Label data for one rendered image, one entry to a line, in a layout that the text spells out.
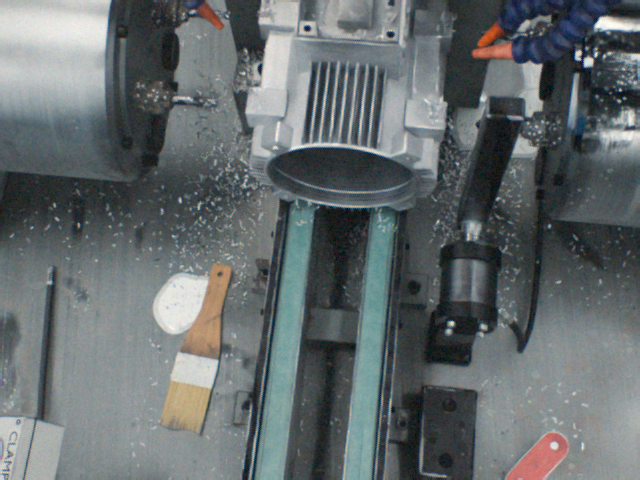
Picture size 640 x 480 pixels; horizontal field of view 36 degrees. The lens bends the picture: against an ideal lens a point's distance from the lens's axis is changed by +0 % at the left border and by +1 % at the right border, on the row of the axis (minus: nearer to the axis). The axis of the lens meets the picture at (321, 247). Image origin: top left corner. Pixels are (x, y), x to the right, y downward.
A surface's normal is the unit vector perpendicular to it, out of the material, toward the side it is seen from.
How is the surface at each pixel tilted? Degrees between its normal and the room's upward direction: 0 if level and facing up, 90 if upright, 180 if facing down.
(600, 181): 66
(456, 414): 0
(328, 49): 90
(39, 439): 60
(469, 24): 90
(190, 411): 4
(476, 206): 90
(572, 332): 0
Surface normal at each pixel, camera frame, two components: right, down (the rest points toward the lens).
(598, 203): -0.11, 0.88
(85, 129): -0.11, 0.68
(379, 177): -0.51, -0.33
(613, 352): -0.04, -0.33
